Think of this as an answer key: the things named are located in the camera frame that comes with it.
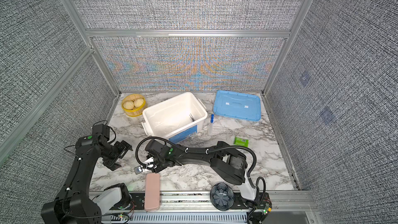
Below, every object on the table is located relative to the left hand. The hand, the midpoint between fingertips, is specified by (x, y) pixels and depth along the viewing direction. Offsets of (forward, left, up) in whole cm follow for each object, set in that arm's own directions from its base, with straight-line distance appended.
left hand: (128, 154), depth 78 cm
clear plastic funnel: (+18, -18, -6) cm, 26 cm away
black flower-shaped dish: (-20, -46, -9) cm, 51 cm away
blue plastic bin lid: (+38, -66, -10) cm, 77 cm away
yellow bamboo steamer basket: (+32, +4, -6) cm, 33 cm away
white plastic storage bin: (+22, -22, -3) cm, 32 cm away
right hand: (-2, -10, -4) cm, 11 cm away
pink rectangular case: (-20, -13, -7) cm, 25 cm away
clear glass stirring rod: (+23, -12, -8) cm, 27 cm away
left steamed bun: (+36, +9, -3) cm, 37 cm away
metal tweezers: (+27, -33, -8) cm, 43 cm away
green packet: (+9, -61, -9) cm, 62 cm away
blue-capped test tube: (+15, -44, +6) cm, 47 cm away
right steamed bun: (+39, +3, -4) cm, 40 cm away
